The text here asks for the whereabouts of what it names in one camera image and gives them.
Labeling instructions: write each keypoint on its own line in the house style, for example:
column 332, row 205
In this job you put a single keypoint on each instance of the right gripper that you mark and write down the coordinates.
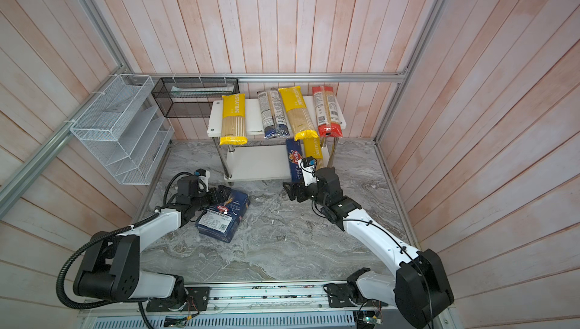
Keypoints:
column 296, row 188

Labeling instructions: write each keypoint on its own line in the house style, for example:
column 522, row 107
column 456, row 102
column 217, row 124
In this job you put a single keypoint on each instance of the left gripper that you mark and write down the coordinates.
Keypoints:
column 217, row 200

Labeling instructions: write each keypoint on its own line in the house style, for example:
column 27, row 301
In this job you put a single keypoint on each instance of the blue Barilla pasta box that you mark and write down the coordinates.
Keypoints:
column 222, row 221

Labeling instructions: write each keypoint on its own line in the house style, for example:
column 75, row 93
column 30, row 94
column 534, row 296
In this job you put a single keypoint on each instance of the blue spaghetti bag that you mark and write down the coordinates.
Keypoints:
column 294, row 155

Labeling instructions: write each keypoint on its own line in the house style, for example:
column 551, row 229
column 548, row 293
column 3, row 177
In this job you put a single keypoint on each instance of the yellow pasta package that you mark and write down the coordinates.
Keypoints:
column 297, row 113
column 313, row 149
column 233, row 128

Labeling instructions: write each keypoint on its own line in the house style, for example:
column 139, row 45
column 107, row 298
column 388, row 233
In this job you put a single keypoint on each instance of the brown blue spaghetti package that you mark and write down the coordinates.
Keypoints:
column 273, row 114

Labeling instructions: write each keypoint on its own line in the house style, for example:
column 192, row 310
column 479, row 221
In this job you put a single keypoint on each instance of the red spaghetti package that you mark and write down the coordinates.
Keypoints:
column 326, row 106

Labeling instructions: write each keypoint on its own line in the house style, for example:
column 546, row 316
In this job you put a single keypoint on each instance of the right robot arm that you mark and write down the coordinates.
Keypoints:
column 417, row 284

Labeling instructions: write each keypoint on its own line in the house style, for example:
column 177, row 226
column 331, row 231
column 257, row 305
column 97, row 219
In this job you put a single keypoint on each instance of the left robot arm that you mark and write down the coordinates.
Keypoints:
column 106, row 269

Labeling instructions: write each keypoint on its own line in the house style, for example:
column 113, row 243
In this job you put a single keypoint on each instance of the white two-tier shelf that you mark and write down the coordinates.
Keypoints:
column 261, row 160

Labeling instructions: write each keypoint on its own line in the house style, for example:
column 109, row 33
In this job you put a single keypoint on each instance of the black mesh basket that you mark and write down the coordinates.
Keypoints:
column 191, row 97

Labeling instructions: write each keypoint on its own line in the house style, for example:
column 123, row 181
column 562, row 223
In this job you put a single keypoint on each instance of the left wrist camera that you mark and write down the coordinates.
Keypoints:
column 203, row 177

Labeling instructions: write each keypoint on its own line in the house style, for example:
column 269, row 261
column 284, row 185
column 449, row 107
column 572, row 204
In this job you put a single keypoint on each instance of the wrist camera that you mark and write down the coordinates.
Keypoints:
column 308, row 166
column 203, row 177

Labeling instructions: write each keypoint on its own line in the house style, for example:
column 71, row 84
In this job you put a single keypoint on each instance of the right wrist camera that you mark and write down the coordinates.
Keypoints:
column 308, row 166

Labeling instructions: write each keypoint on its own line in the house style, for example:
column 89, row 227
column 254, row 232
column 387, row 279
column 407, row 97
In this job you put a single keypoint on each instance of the white wire mesh rack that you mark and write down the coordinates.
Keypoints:
column 123, row 132

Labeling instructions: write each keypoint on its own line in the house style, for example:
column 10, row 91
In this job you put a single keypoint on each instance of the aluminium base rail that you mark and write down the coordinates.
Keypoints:
column 295, row 304

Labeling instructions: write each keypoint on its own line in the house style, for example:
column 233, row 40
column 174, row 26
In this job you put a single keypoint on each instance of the aluminium frame horizontal bar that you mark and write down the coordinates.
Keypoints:
column 332, row 77

